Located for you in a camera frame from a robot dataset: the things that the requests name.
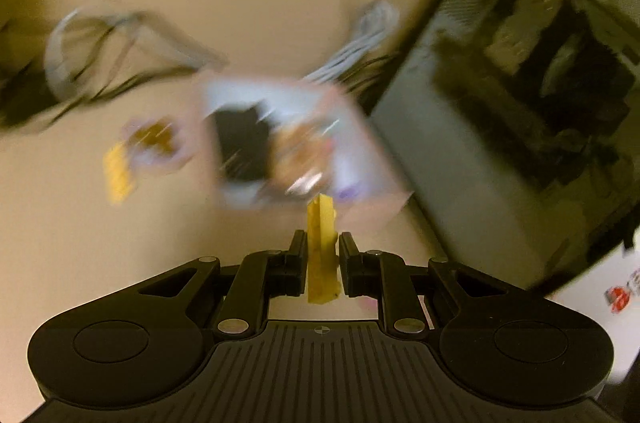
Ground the red white small object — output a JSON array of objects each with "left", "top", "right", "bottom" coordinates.
[{"left": 604, "top": 270, "right": 640, "bottom": 315}]

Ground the clear snack packet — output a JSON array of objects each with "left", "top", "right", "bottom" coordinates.
[{"left": 272, "top": 120, "right": 337, "bottom": 194}]

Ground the black cable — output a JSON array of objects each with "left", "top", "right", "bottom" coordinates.
[{"left": 0, "top": 53, "right": 202, "bottom": 131}]

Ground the white cable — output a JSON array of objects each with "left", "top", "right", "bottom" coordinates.
[{"left": 44, "top": 5, "right": 229, "bottom": 102}]

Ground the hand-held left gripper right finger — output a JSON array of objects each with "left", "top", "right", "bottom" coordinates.
[{"left": 339, "top": 232, "right": 507, "bottom": 337}]

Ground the purple bead toy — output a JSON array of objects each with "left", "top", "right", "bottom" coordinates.
[{"left": 334, "top": 183, "right": 367, "bottom": 202}]

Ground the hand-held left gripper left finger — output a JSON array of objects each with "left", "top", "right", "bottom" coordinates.
[{"left": 137, "top": 230, "right": 307, "bottom": 338}]

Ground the small yellow toy piece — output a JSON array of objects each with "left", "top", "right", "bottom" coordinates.
[{"left": 306, "top": 194, "right": 344, "bottom": 305}]

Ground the black soft object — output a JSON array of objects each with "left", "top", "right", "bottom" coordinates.
[{"left": 212, "top": 103, "right": 274, "bottom": 184}]

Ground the pink box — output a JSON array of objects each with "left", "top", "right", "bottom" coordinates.
[{"left": 192, "top": 73, "right": 416, "bottom": 214}]

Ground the white plug with coiled cable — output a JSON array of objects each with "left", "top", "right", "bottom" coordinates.
[{"left": 300, "top": 0, "right": 401, "bottom": 90}]

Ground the glass-sided computer case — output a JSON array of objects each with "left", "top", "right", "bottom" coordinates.
[{"left": 367, "top": 0, "right": 640, "bottom": 300}]

